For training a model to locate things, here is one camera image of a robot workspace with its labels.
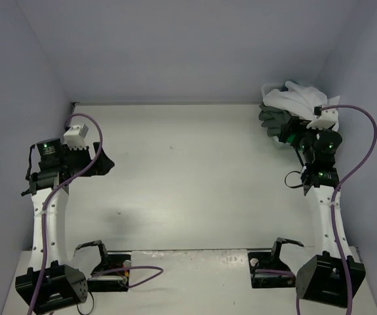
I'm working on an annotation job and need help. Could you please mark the white t shirt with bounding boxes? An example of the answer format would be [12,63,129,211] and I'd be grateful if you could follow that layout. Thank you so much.
[263,86,341,121]

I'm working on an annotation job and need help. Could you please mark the white plastic basket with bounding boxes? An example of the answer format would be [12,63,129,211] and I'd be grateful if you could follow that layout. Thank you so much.
[258,81,341,148]

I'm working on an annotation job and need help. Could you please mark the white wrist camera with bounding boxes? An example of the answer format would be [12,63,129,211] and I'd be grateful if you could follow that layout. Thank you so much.
[64,124,89,150]
[306,106,339,131]

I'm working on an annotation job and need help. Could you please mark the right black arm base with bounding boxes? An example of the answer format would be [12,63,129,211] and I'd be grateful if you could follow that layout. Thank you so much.
[247,238,304,289]

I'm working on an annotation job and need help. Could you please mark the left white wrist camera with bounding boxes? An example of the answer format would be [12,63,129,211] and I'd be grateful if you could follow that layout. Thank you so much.
[64,124,89,150]

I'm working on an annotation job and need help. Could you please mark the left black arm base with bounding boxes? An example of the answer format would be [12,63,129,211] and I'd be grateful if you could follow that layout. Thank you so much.
[71,240,131,293]

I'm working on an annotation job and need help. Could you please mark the grey t shirt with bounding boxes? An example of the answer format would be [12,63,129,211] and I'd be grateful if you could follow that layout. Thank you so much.
[258,103,292,138]

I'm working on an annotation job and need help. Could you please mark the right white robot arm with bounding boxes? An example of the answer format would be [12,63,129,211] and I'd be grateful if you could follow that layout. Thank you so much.
[268,117,366,308]

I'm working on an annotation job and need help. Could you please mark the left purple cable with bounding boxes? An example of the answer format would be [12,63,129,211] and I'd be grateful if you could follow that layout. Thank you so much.
[26,113,164,315]

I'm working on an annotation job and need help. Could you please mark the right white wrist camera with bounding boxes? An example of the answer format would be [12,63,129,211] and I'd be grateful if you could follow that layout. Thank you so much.
[306,106,339,131]

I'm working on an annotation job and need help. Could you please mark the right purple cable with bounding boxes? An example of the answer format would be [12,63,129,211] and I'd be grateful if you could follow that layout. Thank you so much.
[256,104,377,315]

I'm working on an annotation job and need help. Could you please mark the purple cable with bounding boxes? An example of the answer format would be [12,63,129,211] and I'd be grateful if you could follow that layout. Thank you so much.
[256,104,377,315]
[26,113,164,315]

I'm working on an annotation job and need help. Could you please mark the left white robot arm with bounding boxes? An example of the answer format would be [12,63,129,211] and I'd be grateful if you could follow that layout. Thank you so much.
[15,138,115,314]

